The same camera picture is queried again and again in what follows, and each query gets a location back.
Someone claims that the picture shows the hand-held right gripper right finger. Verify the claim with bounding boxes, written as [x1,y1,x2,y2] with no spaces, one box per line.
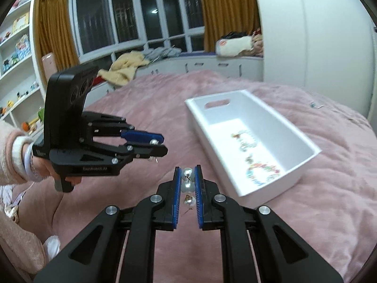
[194,165,344,283]

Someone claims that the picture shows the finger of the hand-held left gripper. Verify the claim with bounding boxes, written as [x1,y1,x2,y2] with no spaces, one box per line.
[88,144,168,165]
[83,111,164,146]

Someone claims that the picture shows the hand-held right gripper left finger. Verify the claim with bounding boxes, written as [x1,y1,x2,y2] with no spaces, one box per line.
[34,166,182,283]

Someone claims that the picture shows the colourful bead bracelet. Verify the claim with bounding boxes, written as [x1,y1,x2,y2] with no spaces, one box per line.
[245,160,281,187]

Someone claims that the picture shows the white bead bracelet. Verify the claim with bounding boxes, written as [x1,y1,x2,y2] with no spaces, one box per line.
[230,129,257,153]

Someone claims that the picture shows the white storage box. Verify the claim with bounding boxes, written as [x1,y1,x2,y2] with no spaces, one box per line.
[184,89,322,198]

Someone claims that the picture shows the person's left forearm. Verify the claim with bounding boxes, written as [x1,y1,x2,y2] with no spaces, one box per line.
[0,120,40,185]

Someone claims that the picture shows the person's left hand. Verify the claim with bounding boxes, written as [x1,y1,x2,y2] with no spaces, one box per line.
[31,153,83,187]

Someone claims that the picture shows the pink standing appliance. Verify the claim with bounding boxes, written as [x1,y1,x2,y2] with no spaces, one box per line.
[41,52,57,87]

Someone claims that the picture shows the white bookshelf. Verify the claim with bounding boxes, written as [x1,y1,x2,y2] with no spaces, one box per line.
[0,0,46,137]

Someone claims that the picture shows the yellow fleece blanket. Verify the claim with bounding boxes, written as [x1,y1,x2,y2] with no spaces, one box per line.
[98,51,150,87]

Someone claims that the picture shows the group of small shelf toys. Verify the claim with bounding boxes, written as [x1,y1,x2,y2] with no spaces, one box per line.
[0,0,45,132]

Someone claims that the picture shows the grey clothes pile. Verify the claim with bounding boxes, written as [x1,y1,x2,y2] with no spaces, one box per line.
[144,46,182,62]

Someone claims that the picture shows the mustard curtain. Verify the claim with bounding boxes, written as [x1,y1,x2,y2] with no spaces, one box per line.
[37,0,81,67]
[197,0,263,54]

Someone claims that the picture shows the white window seat cabinets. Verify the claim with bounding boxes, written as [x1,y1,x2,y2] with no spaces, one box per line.
[87,54,265,101]

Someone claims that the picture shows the bay window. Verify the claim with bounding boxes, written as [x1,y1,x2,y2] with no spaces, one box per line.
[68,0,207,58]

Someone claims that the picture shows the pink fuzzy robe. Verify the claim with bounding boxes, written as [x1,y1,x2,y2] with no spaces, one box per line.
[0,182,62,275]

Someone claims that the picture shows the black bag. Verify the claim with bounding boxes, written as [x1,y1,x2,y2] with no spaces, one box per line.
[222,31,251,39]

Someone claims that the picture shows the red and pink plush pile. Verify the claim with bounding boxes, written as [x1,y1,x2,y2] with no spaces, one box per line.
[251,27,265,57]

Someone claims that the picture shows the white wardrobe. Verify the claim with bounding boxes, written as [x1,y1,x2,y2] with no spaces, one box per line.
[251,0,377,118]

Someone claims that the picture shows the beaded wrist bracelet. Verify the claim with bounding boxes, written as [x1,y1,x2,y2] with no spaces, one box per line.
[23,145,42,181]

